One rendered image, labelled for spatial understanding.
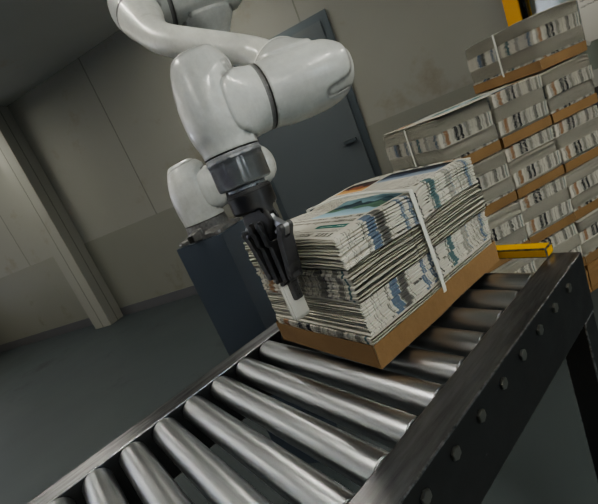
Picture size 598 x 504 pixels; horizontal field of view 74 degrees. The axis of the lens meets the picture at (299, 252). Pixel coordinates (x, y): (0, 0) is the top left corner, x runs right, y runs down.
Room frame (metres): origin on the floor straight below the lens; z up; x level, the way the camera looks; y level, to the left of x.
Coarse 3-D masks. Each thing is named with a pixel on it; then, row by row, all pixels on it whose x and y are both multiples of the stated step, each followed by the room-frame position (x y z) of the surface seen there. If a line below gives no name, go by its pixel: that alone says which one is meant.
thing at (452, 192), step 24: (432, 168) 0.74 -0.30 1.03; (456, 168) 0.71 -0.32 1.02; (360, 192) 0.81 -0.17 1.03; (432, 192) 0.66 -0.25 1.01; (456, 192) 0.69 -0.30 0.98; (480, 192) 0.73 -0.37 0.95; (432, 216) 0.66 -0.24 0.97; (456, 216) 0.69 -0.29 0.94; (480, 216) 0.73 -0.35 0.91; (456, 240) 0.68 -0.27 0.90; (480, 240) 0.72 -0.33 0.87; (456, 264) 0.67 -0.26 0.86
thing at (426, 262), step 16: (416, 192) 0.64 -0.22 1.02; (320, 208) 0.85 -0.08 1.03; (336, 208) 0.77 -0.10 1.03; (416, 224) 0.63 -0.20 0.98; (432, 224) 0.65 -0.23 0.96; (416, 240) 0.63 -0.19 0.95; (432, 240) 0.65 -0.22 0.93; (432, 272) 0.64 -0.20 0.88; (448, 272) 0.66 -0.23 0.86; (432, 288) 0.63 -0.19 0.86
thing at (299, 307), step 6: (282, 288) 0.63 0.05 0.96; (288, 288) 0.63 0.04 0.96; (300, 288) 0.64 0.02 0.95; (288, 294) 0.63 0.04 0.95; (288, 300) 0.63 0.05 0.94; (294, 300) 0.63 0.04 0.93; (300, 300) 0.64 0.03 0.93; (294, 306) 0.63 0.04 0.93; (300, 306) 0.63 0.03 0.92; (306, 306) 0.64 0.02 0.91; (294, 312) 0.63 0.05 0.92; (300, 312) 0.63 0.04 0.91; (306, 312) 0.64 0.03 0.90; (300, 318) 0.63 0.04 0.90
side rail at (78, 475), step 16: (256, 336) 0.88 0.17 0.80; (272, 336) 0.85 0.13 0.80; (240, 352) 0.83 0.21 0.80; (256, 352) 0.82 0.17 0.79; (224, 368) 0.78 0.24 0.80; (192, 384) 0.77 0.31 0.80; (208, 384) 0.75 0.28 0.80; (176, 400) 0.73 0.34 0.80; (208, 400) 0.74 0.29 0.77; (160, 416) 0.69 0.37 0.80; (176, 416) 0.70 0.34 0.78; (240, 416) 0.76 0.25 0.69; (128, 432) 0.69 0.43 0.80; (144, 432) 0.67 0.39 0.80; (192, 432) 0.71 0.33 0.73; (112, 448) 0.65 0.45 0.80; (160, 448) 0.67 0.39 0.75; (96, 464) 0.62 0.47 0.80; (112, 464) 0.63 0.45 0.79; (64, 480) 0.62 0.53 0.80; (80, 480) 0.60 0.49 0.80; (128, 480) 0.63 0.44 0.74; (48, 496) 0.59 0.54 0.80; (64, 496) 0.58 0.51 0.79; (80, 496) 0.59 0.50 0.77; (128, 496) 0.63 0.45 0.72
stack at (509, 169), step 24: (528, 144) 1.66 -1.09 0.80; (552, 144) 1.70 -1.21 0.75; (480, 168) 1.59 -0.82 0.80; (504, 168) 1.63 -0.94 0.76; (528, 168) 1.65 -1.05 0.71; (552, 168) 1.68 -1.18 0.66; (504, 192) 1.61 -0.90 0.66; (552, 192) 1.67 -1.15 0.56; (504, 216) 1.59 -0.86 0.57; (528, 216) 1.64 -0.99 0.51; (552, 216) 1.66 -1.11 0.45; (504, 240) 1.59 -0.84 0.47; (552, 240) 1.66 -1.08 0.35; (576, 240) 1.69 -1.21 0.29; (504, 264) 1.58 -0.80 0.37; (528, 264) 1.61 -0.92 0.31
